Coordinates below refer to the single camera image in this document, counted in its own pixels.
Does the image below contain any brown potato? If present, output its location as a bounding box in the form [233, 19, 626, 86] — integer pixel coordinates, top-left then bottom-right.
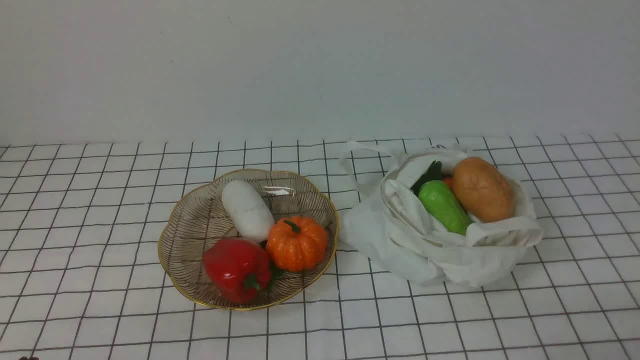
[452, 156, 515, 223]

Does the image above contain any white cloth bag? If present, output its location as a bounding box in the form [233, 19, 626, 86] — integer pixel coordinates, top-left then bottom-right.
[339, 140, 544, 288]

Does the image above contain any orange pumpkin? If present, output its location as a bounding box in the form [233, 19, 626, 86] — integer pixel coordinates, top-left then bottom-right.
[265, 215, 329, 272]

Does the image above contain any white radish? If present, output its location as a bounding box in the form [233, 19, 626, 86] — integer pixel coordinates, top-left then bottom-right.
[221, 180, 275, 244]

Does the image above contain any orange carrot with green top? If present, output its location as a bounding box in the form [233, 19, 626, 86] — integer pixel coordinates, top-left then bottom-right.
[410, 161, 453, 196]

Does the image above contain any green cucumber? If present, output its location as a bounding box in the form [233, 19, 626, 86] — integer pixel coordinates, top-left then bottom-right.
[418, 180, 473, 236]

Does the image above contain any red bell pepper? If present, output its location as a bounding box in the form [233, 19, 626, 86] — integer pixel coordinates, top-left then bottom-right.
[202, 237, 272, 305]

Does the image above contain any gold-rimmed glass basket plate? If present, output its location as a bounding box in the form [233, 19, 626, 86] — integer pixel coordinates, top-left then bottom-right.
[157, 168, 340, 312]

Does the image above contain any white grid tablecloth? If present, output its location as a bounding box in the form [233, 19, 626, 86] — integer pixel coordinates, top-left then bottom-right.
[0, 134, 640, 360]

